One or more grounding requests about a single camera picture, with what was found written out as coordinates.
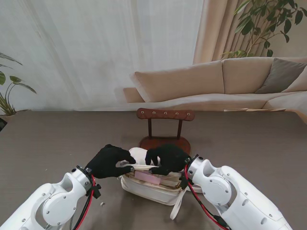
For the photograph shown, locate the beige sofa cushion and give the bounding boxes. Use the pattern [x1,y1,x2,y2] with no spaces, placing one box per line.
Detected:
[282,68,307,93]

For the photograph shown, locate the grey sofa cushion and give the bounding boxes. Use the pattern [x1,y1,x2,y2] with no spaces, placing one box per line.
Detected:
[255,57,307,94]

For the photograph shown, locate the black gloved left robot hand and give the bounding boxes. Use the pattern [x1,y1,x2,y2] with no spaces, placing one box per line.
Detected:
[85,144,136,180]

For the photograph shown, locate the beige curtain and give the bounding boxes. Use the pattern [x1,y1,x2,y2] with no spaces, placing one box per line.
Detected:
[193,0,307,65]

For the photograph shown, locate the broad-leaf green potted plant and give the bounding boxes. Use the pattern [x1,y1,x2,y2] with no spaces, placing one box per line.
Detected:
[0,51,38,117]

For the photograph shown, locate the white zippered pouch bag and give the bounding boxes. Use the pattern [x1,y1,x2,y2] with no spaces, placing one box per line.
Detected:
[118,147,203,220]

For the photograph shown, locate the red left arm cable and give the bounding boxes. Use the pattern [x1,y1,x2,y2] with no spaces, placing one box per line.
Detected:
[71,176,96,230]

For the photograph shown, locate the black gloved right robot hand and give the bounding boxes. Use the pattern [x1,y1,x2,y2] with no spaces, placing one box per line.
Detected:
[145,143,191,175]

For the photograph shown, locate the pink floral gift box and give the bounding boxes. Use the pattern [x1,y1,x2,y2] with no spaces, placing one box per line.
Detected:
[134,171,161,184]

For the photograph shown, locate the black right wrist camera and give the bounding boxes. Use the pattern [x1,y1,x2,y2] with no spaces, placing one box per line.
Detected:
[179,176,190,189]

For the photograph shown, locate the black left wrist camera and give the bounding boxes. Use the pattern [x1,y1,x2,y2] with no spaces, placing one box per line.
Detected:
[92,184,102,199]

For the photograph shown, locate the white sheer curtain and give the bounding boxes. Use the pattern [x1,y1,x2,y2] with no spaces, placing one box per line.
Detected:
[0,0,204,112]

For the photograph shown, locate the tall green leafy plant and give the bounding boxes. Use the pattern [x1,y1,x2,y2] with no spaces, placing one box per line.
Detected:
[222,0,304,59]

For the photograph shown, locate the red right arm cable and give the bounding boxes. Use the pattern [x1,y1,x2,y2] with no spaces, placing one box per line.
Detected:
[184,162,231,230]

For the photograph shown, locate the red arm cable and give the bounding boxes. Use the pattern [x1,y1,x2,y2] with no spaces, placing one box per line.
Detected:
[184,162,231,230]
[71,176,96,230]

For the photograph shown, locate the beige sofa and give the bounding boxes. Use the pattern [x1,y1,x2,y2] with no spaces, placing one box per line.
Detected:
[123,57,307,113]

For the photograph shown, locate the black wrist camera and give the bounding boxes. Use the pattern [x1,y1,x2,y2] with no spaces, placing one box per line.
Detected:
[92,184,102,199]
[179,176,190,189]

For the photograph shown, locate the brown wooden jewelry stand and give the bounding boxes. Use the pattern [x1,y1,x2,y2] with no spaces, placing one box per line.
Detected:
[136,107,195,156]

